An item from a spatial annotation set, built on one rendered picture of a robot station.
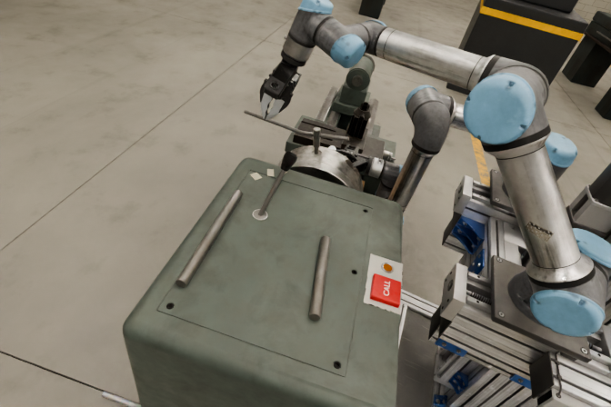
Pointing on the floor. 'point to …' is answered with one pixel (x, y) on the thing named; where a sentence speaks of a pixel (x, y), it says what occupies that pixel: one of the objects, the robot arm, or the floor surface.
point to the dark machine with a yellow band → (533, 9)
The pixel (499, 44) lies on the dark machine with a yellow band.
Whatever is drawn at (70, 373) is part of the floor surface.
